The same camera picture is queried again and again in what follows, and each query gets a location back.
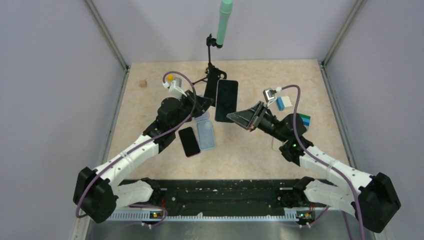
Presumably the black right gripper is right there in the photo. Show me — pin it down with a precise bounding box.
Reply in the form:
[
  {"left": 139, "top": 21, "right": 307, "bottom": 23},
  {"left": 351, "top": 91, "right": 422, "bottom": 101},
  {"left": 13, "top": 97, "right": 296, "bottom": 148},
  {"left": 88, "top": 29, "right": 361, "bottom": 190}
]
[{"left": 227, "top": 100, "right": 289, "bottom": 143}]

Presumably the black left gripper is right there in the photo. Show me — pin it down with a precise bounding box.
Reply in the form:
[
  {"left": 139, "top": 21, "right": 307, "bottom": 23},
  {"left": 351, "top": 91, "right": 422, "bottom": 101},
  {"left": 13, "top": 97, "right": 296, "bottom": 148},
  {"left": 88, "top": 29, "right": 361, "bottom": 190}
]
[{"left": 172, "top": 89, "right": 215, "bottom": 132}]

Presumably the black smartphone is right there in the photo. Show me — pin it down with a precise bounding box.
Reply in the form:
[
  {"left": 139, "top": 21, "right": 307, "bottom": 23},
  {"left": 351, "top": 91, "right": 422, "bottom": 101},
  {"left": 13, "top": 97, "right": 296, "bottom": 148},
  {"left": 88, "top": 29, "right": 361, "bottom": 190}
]
[
  {"left": 178, "top": 127, "right": 201, "bottom": 158},
  {"left": 214, "top": 79, "right": 239, "bottom": 123}
]

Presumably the light blue phone case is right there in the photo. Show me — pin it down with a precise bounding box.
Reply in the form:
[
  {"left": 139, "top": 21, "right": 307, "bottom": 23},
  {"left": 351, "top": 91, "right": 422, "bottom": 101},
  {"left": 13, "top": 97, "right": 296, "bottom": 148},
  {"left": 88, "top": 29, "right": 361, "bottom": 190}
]
[{"left": 196, "top": 120, "right": 216, "bottom": 151}]

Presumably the lilac phone case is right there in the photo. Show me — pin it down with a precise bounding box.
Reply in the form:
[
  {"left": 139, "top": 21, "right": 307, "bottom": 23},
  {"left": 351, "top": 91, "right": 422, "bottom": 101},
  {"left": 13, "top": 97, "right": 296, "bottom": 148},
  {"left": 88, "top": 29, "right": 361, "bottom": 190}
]
[{"left": 194, "top": 111, "right": 209, "bottom": 122}]

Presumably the black phone case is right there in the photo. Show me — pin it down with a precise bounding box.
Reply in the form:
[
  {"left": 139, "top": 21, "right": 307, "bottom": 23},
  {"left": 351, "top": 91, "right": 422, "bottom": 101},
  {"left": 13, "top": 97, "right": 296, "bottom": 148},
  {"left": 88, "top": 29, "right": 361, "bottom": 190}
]
[{"left": 203, "top": 64, "right": 227, "bottom": 107}]

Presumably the clear phone case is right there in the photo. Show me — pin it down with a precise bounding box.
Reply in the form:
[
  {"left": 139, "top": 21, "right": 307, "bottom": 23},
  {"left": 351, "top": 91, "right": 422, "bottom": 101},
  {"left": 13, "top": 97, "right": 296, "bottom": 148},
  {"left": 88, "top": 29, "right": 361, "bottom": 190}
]
[{"left": 271, "top": 138, "right": 284, "bottom": 152}]

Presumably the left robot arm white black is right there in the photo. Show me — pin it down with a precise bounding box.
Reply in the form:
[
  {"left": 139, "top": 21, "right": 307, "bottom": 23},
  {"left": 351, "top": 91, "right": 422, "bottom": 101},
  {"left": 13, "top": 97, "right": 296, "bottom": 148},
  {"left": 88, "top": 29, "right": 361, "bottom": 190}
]
[{"left": 73, "top": 90, "right": 214, "bottom": 223}]

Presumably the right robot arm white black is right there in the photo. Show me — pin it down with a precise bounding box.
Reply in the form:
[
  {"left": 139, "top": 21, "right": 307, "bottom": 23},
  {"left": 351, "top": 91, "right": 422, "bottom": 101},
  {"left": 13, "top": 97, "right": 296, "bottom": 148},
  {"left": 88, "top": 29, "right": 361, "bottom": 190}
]
[{"left": 227, "top": 101, "right": 401, "bottom": 233}]

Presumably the black mini tripod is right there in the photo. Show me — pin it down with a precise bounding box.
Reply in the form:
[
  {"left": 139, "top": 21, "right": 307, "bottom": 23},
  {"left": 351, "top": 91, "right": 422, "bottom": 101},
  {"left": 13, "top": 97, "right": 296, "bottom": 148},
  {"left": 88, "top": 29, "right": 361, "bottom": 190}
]
[{"left": 193, "top": 33, "right": 223, "bottom": 85}]

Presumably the blue white toy block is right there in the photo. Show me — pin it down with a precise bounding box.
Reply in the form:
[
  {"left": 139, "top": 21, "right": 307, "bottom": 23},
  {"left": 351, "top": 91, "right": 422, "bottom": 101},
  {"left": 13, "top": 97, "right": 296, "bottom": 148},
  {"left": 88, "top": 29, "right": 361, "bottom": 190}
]
[{"left": 276, "top": 96, "right": 293, "bottom": 111}]

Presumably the yellow cube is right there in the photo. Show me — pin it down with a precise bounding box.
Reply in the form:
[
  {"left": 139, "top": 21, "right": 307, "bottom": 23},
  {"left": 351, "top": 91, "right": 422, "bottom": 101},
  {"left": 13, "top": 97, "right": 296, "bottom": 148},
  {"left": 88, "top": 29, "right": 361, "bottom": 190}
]
[{"left": 166, "top": 74, "right": 175, "bottom": 82}]

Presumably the green blue grey block stack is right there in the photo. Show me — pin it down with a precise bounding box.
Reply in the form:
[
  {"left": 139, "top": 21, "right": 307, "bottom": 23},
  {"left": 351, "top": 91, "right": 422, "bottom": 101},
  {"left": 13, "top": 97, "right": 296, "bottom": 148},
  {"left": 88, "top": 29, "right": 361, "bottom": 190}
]
[{"left": 298, "top": 113, "right": 311, "bottom": 127}]

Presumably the brown wooden cube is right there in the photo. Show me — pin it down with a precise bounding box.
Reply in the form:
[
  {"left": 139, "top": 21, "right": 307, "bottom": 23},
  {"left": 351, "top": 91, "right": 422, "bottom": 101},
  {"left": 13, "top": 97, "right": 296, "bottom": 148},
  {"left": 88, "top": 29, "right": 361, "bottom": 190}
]
[{"left": 138, "top": 80, "right": 148, "bottom": 88}]

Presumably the mint green microphone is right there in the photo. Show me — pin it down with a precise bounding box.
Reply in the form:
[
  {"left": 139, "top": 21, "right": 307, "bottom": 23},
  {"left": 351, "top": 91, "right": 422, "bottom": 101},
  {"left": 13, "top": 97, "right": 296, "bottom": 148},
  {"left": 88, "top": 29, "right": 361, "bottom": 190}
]
[{"left": 215, "top": 0, "right": 233, "bottom": 48}]

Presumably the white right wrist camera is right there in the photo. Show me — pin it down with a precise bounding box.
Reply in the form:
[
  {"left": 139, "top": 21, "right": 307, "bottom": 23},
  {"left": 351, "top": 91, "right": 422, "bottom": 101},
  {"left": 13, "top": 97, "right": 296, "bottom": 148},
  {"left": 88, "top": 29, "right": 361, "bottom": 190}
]
[{"left": 262, "top": 87, "right": 282, "bottom": 107}]

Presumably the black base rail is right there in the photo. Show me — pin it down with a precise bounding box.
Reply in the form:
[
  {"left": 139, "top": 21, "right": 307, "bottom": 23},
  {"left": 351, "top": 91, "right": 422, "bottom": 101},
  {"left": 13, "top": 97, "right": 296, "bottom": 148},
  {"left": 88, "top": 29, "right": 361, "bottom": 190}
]
[{"left": 109, "top": 179, "right": 324, "bottom": 223}]

